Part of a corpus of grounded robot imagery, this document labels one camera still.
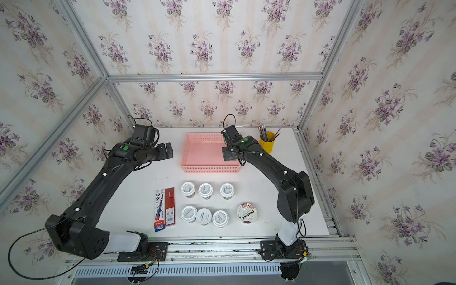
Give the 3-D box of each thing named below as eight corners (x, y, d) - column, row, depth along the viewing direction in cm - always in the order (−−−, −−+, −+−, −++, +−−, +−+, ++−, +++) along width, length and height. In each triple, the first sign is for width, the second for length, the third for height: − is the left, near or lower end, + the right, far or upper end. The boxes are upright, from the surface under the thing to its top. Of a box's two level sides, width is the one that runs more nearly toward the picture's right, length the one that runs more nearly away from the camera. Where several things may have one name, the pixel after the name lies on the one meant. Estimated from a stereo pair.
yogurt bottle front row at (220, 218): (212, 229, 80) (211, 224, 75) (213, 215, 84) (212, 210, 79) (228, 229, 80) (228, 224, 75) (228, 215, 84) (228, 210, 79)
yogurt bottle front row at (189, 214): (182, 224, 82) (179, 219, 76) (185, 210, 86) (182, 205, 80) (197, 224, 82) (195, 220, 76) (198, 210, 86) (196, 205, 80)
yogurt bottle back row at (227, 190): (220, 200, 89) (219, 195, 84) (220, 189, 93) (220, 183, 88) (234, 200, 89) (234, 195, 84) (234, 189, 93) (234, 183, 88)
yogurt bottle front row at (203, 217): (197, 227, 82) (195, 222, 76) (198, 213, 86) (197, 208, 80) (211, 227, 82) (210, 222, 76) (212, 213, 86) (211, 208, 80)
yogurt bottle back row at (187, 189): (182, 199, 89) (179, 193, 84) (184, 187, 94) (181, 181, 88) (195, 199, 89) (193, 193, 84) (197, 187, 94) (195, 181, 88)
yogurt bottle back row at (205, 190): (199, 199, 89) (197, 194, 84) (200, 188, 93) (199, 183, 88) (212, 199, 89) (212, 194, 84) (213, 188, 93) (212, 183, 88)
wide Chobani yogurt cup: (237, 225, 81) (238, 222, 77) (236, 206, 87) (237, 202, 83) (257, 225, 81) (258, 222, 77) (255, 206, 87) (256, 202, 83)
